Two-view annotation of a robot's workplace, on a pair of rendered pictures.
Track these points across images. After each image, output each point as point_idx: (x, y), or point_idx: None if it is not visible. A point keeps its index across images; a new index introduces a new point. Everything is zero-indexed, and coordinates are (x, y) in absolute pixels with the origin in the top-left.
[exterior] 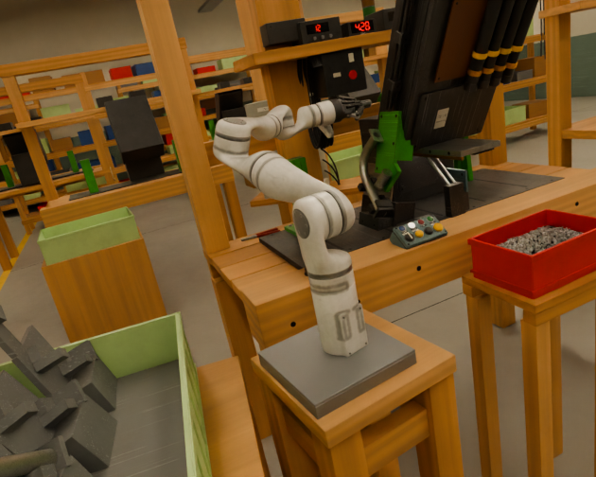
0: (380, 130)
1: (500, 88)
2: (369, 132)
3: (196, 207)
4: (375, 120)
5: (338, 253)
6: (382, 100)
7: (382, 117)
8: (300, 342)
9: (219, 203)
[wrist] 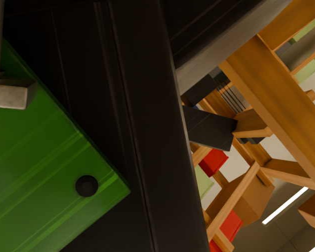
0: (10, 110)
1: (219, 65)
2: None
3: None
4: (244, 5)
5: None
6: (177, 242)
7: (66, 189)
8: None
9: None
